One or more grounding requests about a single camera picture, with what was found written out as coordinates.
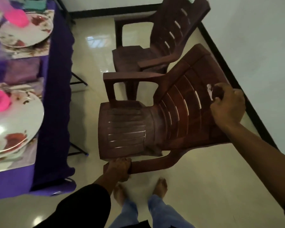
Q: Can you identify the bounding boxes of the person's black shirt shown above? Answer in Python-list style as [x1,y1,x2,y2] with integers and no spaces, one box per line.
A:
[34,184,285,228]

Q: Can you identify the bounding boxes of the white rose print plate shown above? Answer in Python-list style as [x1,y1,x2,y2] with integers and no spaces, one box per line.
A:
[0,13,54,48]
[0,90,44,154]

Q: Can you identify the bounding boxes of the person's right forearm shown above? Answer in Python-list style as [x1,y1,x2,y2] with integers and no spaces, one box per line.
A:
[224,123,285,207]

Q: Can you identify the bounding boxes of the pink zigzag edged cloth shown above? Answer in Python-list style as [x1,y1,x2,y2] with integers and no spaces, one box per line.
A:
[3,58,41,85]

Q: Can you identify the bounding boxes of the person's left foot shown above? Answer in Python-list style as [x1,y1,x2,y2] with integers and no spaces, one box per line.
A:
[113,184,128,207]

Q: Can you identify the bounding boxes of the floral print placemat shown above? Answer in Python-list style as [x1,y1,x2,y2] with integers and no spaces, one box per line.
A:
[0,79,45,174]
[0,9,55,59]

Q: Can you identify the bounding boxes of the purple tablecloth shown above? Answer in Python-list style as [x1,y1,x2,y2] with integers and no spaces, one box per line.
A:
[0,0,89,201]

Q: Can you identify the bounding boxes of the teal zigzag edged cloth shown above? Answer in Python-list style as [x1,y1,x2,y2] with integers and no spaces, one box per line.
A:
[22,0,47,10]

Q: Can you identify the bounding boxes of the brown plastic armchair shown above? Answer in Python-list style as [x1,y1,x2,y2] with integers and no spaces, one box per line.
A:
[98,43,231,175]
[112,0,211,74]

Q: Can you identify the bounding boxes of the person's light blue trousers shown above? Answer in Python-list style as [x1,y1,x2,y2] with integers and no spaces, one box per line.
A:
[109,194,195,228]

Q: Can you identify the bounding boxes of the person's left hand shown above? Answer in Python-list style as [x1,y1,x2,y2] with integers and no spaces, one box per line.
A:
[103,158,132,183]

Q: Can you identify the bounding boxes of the steel table knife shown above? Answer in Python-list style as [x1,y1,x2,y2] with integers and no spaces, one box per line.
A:
[9,85,33,91]

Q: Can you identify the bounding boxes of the person's foot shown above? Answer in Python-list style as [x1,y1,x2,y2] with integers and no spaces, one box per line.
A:
[153,178,168,198]
[113,184,128,207]

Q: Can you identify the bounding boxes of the person's right foot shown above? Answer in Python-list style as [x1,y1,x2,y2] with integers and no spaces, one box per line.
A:
[153,178,168,198]

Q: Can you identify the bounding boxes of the person's right hand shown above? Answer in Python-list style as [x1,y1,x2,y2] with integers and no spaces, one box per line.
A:
[210,82,246,133]

